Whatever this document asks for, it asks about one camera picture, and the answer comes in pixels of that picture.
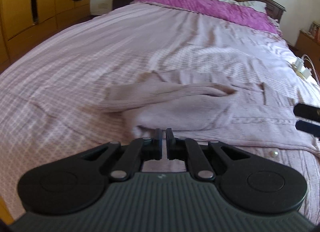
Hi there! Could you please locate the lilac knitted cardigan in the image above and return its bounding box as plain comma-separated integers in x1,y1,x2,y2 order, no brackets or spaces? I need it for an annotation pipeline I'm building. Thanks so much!
98,70,319,223

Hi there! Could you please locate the white power strip with chargers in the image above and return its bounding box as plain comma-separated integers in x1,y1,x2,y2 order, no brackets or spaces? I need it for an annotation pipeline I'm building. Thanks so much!
292,57,311,79

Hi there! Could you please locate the light wooden side cabinet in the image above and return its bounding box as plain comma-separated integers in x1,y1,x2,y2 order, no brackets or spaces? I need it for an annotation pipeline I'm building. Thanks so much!
295,30,320,75

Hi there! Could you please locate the pink checked bed sheet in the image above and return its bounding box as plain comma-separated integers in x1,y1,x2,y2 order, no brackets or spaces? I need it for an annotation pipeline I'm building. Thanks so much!
1,3,319,223

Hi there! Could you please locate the white pillow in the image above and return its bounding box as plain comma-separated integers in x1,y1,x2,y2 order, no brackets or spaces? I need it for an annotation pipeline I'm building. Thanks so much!
217,0,267,14

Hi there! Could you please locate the magenta crinkled pillow cover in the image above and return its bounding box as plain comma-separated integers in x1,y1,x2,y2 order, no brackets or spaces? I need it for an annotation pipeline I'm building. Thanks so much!
134,0,281,35

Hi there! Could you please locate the dark wooden nightstand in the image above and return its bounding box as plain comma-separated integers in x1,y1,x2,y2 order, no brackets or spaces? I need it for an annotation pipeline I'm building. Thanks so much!
112,0,134,10

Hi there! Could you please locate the yellow wooden wardrobe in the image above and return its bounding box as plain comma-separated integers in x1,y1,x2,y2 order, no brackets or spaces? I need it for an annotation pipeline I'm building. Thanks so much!
1,0,90,223

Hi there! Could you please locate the white charger cable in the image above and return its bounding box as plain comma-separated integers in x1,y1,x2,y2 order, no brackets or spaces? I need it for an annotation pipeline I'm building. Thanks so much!
301,54,320,83

